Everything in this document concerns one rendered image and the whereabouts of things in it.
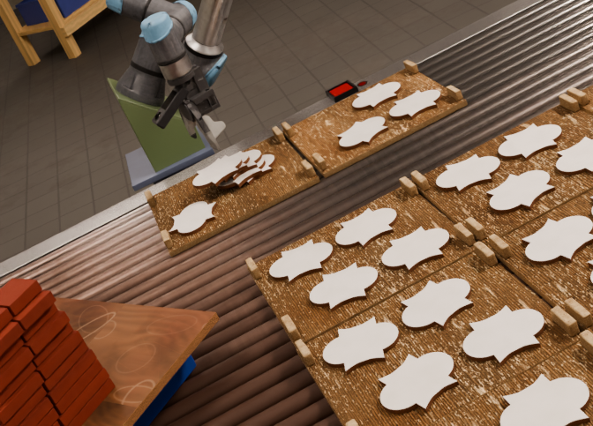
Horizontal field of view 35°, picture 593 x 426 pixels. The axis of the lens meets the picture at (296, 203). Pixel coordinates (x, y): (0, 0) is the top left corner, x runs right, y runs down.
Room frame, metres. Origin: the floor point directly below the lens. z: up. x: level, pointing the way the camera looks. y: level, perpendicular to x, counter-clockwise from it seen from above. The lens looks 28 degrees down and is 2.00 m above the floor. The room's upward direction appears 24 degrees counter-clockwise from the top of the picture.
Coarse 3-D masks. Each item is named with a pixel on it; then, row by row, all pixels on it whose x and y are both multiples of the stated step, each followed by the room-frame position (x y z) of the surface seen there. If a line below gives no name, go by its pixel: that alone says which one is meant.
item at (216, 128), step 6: (204, 120) 2.22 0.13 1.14; (210, 120) 2.22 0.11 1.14; (198, 126) 2.22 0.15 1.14; (210, 126) 2.21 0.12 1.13; (216, 126) 2.21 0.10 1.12; (222, 126) 2.21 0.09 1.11; (204, 132) 2.19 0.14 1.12; (210, 132) 2.19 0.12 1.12; (216, 132) 2.20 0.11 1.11; (210, 138) 2.18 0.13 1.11; (210, 144) 2.19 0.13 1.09; (216, 144) 2.18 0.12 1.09
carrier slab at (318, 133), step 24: (408, 72) 2.46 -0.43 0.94; (408, 96) 2.31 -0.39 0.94; (312, 120) 2.42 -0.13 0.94; (336, 120) 2.36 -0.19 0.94; (360, 120) 2.29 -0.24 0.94; (408, 120) 2.18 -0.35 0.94; (432, 120) 2.14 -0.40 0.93; (312, 144) 2.28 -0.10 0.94; (336, 144) 2.22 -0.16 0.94; (384, 144) 2.12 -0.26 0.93; (336, 168) 2.10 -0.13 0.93
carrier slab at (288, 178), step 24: (264, 144) 2.41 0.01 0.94; (288, 144) 2.34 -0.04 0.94; (288, 168) 2.20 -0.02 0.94; (168, 192) 2.37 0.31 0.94; (192, 192) 2.31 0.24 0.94; (216, 192) 2.25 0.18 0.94; (240, 192) 2.19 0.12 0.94; (264, 192) 2.13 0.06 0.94; (288, 192) 2.08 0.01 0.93; (168, 216) 2.23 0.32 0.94; (216, 216) 2.12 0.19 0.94; (240, 216) 2.07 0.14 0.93; (192, 240) 2.05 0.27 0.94
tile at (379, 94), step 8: (376, 88) 2.42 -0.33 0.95; (384, 88) 2.40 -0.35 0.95; (392, 88) 2.38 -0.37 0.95; (400, 88) 2.37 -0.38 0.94; (360, 96) 2.41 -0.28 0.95; (368, 96) 2.39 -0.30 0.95; (376, 96) 2.37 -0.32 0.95; (384, 96) 2.35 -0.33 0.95; (392, 96) 2.33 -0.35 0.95; (352, 104) 2.39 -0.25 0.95; (360, 104) 2.36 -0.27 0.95; (368, 104) 2.34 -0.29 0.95; (376, 104) 2.33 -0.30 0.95
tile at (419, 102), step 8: (416, 96) 2.27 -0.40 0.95; (424, 96) 2.24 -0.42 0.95; (432, 96) 2.22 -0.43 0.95; (440, 96) 2.22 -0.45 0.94; (400, 104) 2.26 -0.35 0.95; (408, 104) 2.24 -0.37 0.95; (416, 104) 2.22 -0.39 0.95; (424, 104) 2.20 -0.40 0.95; (432, 104) 2.18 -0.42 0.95; (392, 112) 2.24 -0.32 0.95; (400, 112) 2.22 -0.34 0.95; (408, 112) 2.20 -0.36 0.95; (416, 112) 2.18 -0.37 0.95
